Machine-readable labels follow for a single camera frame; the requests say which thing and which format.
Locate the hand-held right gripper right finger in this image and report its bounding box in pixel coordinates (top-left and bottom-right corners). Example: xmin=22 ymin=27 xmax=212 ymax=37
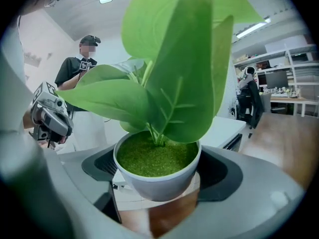
xmin=159 ymin=145 xmax=307 ymax=239

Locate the chair draped with jackets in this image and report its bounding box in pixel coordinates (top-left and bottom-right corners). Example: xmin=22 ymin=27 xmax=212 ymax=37
xmin=236 ymin=65 xmax=265 ymax=129

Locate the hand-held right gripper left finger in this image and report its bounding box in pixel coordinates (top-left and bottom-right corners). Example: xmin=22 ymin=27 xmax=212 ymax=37
xmin=59 ymin=147 xmax=120 ymax=210

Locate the brown wooden table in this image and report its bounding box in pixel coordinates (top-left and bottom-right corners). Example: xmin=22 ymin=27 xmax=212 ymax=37
xmin=121 ymin=113 xmax=319 ymax=237

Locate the black computer monitor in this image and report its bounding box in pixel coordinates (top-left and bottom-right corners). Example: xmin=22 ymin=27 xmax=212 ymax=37
xmin=265 ymin=70 xmax=290 ymax=90

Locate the white wall shelf unit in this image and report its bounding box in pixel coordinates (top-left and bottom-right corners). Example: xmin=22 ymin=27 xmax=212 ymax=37
xmin=231 ymin=49 xmax=291 ymax=75

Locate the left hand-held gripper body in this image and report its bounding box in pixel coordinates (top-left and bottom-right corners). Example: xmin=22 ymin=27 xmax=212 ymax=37
xmin=28 ymin=81 xmax=75 ymax=144

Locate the person's left forearm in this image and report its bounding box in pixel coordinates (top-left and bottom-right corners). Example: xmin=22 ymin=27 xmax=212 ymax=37
xmin=22 ymin=107 xmax=35 ymax=129

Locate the white desk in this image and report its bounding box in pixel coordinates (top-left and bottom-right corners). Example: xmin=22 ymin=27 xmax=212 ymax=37
xmin=199 ymin=115 xmax=247 ymax=152

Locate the wooden top work desk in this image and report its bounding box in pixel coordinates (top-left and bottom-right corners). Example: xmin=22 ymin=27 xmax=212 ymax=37
xmin=270 ymin=95 xmax=319 ymax=117

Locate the green plant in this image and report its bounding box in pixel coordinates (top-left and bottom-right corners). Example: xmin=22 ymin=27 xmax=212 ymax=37
xmin=55 ymin=0 xmax=265 ymax=203

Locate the white shelf rack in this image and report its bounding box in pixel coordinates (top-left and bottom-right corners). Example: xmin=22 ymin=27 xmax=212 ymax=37
xmin=284 ymin=42 xmax=319 ymax=89

